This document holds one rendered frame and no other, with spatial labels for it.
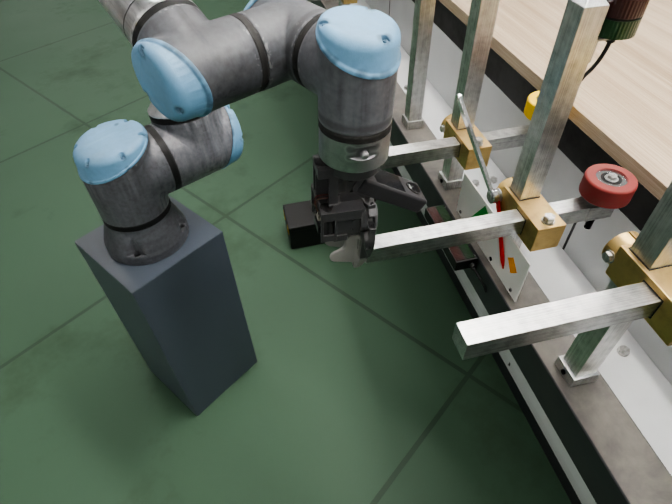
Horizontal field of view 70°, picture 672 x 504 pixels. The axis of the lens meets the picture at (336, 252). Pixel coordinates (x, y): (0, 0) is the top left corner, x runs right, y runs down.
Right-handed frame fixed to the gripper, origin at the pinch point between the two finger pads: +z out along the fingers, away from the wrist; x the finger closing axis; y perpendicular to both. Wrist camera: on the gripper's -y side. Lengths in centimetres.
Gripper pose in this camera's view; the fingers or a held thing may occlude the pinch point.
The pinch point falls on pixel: (360, 259)
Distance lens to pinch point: 76.6
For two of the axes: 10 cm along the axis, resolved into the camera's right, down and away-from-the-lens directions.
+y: -9.7, 1.5, -1.7
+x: 2.3, 7.0, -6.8
